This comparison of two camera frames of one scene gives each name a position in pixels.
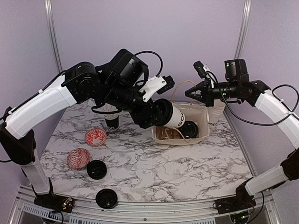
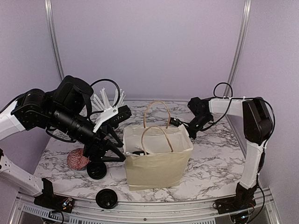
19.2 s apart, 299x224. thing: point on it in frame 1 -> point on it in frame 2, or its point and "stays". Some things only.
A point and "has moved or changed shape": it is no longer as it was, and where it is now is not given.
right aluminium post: [244, 29] stays
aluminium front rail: [25, 211] stays
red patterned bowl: [78, 158] stays
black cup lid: [162, 112] -> [138, 152]
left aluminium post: [49, 10] stays
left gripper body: [143, 116] -> [90, 149]
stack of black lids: [96, 169] stays
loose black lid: [106, 198] stays
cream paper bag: [197, 113] has moved or changed shape
